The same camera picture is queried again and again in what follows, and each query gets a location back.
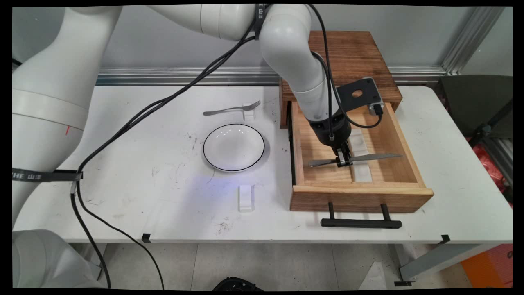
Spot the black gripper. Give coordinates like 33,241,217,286
308,113,353,168

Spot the silver metal table knife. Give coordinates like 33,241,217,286
308,153,404,168

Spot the light wooden drawer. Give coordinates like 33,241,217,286
290,100,434,213

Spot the dark wooden drawer cabinet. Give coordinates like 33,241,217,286
279,31,403,129

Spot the silver metal fork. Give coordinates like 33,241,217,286
203,100,262,116

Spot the white plate with black rim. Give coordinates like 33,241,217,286
203,123,266,172

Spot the dark grey chair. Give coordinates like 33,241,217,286
438,75,513,141

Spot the grey table leg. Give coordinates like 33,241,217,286
395,244,494,283

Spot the red plastic bag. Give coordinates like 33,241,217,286
467,137,513,205

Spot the black object on floor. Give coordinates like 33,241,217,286
212,277,264,291

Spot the orange box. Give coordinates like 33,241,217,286
461,244,513,288

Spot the black cable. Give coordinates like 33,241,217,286
76,4,384,290
70,4,334,290

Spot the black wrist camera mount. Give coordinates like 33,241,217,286
336,77,385,116

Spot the black drawer handle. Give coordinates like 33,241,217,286
321,202,403,229

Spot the horizontal aluminium rail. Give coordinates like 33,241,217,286
96,66,447,86

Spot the grey aluminium frame bar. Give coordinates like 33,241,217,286
481,137,513,187

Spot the black printed strap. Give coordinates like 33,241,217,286
253,4,269,40
12,168,84,183

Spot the slanted aluminium post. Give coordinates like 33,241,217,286
441,6,506,75

